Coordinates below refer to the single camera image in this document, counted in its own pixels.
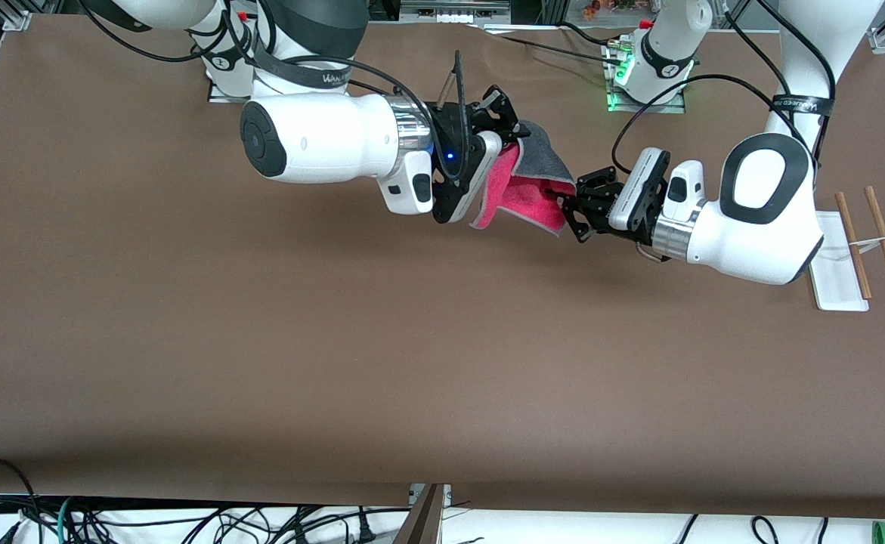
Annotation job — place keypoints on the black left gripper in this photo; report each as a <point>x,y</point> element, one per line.
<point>598,202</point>

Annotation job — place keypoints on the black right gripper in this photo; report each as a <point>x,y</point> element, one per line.
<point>459,127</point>

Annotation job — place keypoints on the pink and grey towel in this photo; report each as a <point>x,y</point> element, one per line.
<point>521,189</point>

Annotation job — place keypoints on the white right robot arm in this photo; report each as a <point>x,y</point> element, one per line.
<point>336,136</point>

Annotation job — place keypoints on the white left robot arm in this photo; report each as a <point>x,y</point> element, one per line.
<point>759,219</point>

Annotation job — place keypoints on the white power strip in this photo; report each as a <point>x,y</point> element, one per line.
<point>453,13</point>

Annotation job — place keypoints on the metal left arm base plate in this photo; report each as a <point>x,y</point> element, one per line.
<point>673,107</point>

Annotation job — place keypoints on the aluminium frame corner bracket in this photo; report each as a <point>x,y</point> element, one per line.
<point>882,39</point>
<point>17,21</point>

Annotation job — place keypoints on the brown metal post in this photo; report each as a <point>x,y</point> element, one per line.
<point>421,517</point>

